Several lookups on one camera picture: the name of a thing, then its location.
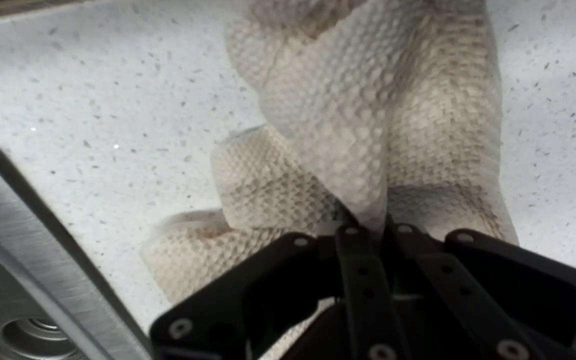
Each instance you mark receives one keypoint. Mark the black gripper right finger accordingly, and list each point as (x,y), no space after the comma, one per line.
(534,301)

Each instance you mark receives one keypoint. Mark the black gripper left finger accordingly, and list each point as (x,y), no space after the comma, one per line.
(235,287)

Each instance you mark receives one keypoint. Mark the beige waffle cloth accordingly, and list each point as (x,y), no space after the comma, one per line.
(368,101)

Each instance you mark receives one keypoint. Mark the stainless steel double sink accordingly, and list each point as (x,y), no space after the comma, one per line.
(21,267)

